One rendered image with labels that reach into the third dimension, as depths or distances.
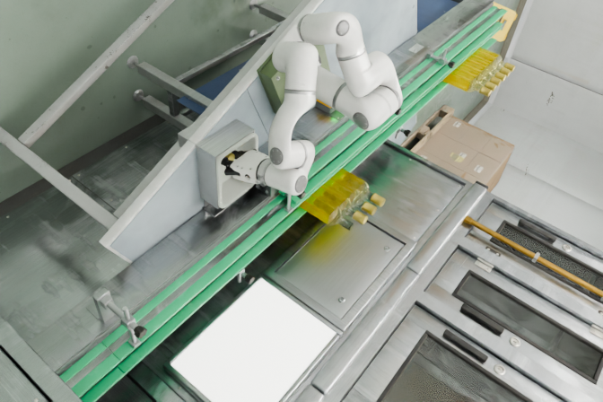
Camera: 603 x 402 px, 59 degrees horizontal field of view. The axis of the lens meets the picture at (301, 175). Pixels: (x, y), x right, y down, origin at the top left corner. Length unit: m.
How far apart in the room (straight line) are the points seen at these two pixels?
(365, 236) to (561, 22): 5.99
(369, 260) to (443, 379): 0.45
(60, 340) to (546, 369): 1.43
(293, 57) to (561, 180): 6.31
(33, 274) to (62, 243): 0.14
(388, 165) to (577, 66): 5.68
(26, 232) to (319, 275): 1.04
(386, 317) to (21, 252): 1.25
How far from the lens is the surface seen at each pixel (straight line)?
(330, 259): 1.90
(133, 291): 1.61
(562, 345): 2.02
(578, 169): 7.82
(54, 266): 2.00
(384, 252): 1.95
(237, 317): 1.75
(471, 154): 6.11
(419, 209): 2.18
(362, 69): 1.55
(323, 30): 1.46
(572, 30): 7.66
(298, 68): 1.41
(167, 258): 1.66
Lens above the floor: 1.67
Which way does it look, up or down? 24 degrees down
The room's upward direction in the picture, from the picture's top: 121 degrees clockwise
